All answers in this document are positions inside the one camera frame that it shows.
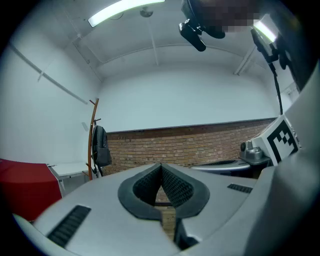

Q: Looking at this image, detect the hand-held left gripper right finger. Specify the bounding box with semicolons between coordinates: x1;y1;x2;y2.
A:
160;163;260;251

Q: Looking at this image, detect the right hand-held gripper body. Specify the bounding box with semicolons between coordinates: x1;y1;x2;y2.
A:
239;114;301;180

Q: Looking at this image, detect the dark grey backpack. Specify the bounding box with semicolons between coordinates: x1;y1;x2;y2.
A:
90;125;113;176

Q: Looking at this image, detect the white wall conduit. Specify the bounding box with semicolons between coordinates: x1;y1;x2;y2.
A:
9;42;89;105

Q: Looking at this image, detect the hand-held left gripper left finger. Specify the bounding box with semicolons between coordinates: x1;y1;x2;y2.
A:
32;162;182;256

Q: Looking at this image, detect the long ceiling light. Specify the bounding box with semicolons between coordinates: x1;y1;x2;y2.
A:
253;13;278;43
87;0;166;28

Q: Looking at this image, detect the wooden coat stand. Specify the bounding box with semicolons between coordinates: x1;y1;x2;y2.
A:
85;97;102;180

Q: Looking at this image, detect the person's head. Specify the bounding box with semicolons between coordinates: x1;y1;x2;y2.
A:
181;0;262;40

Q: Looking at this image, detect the black chest mount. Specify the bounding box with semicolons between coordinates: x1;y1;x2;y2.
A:
250;26;279;64

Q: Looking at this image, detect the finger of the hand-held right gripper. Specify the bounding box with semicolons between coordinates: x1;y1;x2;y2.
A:
191;159;251;176

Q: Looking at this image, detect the black chest cable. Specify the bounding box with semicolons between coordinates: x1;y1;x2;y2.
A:
271;61;284;116

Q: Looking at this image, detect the round smoke detector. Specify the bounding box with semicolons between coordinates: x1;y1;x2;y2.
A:
139;7;154;19

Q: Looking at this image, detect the white table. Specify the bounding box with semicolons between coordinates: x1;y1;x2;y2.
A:
46;161;91;196

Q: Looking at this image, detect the person's dark top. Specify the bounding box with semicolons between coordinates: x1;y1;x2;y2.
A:
277;27;320;94

